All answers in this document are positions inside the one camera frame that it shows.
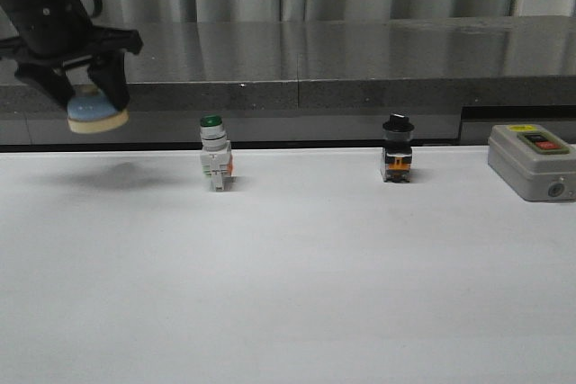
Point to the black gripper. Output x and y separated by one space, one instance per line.
51 33

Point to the blue call bell cream base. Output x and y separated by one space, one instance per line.
89 112

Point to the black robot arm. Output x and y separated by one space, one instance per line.
54 36

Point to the grey stone counter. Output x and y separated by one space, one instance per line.
289 82

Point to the grey push button control box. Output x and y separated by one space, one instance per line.
535 163

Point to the green push button switch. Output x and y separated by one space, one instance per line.
216 153

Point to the black rotary selector switch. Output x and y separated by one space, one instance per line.
397 150

